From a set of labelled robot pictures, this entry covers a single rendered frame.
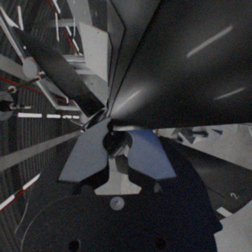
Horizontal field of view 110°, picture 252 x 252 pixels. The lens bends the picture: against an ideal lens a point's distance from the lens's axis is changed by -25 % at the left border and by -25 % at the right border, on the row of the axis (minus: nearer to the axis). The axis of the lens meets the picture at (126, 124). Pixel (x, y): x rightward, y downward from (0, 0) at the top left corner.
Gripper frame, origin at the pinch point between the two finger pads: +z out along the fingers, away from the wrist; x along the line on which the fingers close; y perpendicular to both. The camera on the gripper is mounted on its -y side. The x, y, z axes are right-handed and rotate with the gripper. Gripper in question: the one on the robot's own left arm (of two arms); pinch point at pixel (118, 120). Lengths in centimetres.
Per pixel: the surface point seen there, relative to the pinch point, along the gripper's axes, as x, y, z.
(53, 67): -17.1, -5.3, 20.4
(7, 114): -28.4, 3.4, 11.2
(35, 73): -67, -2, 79
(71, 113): -509, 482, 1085
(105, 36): -5.0, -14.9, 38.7
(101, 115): -4.4, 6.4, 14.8
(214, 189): 18.3, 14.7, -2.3
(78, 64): -30, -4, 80
